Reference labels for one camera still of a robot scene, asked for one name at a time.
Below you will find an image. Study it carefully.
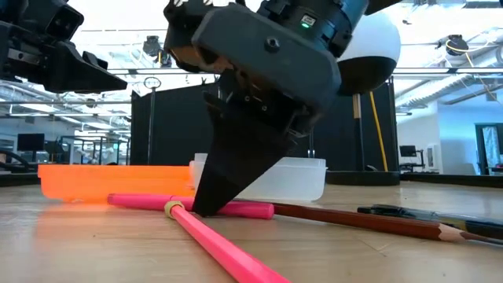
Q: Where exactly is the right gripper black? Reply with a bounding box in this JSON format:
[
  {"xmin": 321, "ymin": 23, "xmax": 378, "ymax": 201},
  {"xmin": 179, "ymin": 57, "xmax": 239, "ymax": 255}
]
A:
[{"xmin": 191, "ymin": 2, "xmax": 343, "ymax": 219}]

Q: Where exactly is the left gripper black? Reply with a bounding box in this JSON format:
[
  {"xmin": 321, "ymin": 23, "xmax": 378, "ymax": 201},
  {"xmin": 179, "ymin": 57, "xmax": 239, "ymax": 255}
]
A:
[{"xmin": 0, "ymin": 0, "xmax": 128, "ymax": 95}]

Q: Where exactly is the pink pencil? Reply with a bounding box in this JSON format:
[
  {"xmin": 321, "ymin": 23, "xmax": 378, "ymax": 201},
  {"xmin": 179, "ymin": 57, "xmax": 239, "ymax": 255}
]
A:
[{"xmin": 163, "ymin": 200, "xmax": 292, "ymax": 283}]

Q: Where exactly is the pink marker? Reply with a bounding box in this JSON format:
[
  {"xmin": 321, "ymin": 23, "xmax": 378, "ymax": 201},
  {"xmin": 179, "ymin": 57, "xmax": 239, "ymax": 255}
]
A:
[{"xmin": 107, "ymin": 193, "xmax": 275, "ymax": 221}]

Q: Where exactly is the brown pencil blue eraser cap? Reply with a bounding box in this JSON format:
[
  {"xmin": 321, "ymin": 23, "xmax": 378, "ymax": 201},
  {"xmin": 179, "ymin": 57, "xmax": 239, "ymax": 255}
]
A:
[{"xmin": 270, "ymin": 201, "xmax": 503, "ymax": 248}]

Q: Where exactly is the black pen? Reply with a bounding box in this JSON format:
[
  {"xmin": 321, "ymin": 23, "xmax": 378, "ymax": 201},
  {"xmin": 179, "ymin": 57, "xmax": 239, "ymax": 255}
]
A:
[{"xmin": 356, "ymin": 204, "xmax": 503, "ymax": 241}]

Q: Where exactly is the clear plastic supply box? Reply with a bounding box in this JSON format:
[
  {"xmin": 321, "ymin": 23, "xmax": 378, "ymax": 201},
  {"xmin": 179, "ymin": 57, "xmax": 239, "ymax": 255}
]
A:
[{"xmin": 189, "ymin": 153, "xmax": 328, "ymax": 203}]

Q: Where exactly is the orange plastic box lid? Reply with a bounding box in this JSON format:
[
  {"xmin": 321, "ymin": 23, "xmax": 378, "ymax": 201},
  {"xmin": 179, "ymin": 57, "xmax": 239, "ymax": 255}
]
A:
[{"xmin": 38, "ymin": 164, "xmax": 196, "ymax": 204}]

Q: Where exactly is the black overhead fixture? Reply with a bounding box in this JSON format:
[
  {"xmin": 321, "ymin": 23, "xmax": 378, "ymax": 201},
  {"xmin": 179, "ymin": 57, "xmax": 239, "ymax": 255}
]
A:
[
  {"xmin": 446, "ymin": 34, "xmax": 469, "ymax": 56},
  {"xmin": 141, "ymin": 35, "xmax": 163, "ymax": 58}
]

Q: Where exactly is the black partition curtain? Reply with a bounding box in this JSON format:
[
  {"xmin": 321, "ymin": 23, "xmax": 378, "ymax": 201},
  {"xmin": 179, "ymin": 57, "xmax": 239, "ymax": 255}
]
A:
[{"xmin": 130, "ymin": 76, "xmax": 399, "ymax": 173}]

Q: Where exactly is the white globe lamp black stand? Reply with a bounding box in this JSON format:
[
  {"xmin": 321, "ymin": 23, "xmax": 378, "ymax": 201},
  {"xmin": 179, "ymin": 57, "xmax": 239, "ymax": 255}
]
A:
[{"xmin": 336, "ymin": 11, "xmax": 402, "ymax": 187}]

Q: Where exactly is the dark framed door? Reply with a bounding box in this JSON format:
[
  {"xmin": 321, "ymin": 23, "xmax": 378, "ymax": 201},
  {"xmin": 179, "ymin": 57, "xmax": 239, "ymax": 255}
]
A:
[{"xmin": 474, "ymin": 123, "xmax": 503, "ymax": 176}]

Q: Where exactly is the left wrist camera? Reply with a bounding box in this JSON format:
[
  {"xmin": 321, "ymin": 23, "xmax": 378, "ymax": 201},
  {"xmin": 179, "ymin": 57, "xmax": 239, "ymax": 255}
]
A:
[{"xmin": 46, "ymin": 2, "xmax": 86, "ymax": 41}]

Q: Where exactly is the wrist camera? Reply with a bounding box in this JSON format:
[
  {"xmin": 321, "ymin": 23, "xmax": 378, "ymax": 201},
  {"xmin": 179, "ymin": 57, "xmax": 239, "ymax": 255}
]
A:
[
  {"xmin": 46, "ymin": 2, "xmax": 86, "ymax": 41},
  {"xmin": 163, "ymin": 0, "xmax": 237, "ymax": 75}
]

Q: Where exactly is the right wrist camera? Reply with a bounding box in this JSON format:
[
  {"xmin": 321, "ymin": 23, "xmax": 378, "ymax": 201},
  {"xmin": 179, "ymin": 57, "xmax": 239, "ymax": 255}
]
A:
[{"xmin": 163, "ymin": 0, "xmax": 237, "ymax": 75}]

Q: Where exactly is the yellow cable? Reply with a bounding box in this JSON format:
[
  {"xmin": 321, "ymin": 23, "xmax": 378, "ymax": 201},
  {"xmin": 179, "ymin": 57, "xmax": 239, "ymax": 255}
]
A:
[{"xmin": 369, "ymin": 90, "xmax": 390, "ymax": 173}]

